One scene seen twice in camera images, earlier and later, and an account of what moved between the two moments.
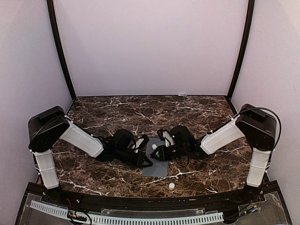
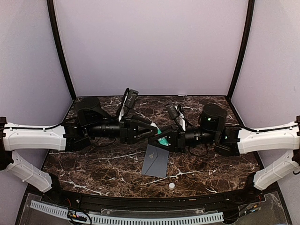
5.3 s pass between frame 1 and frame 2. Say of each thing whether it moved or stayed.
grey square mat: stayed
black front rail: stayed
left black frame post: stayed
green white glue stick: moved
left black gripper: moved
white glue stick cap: stayed
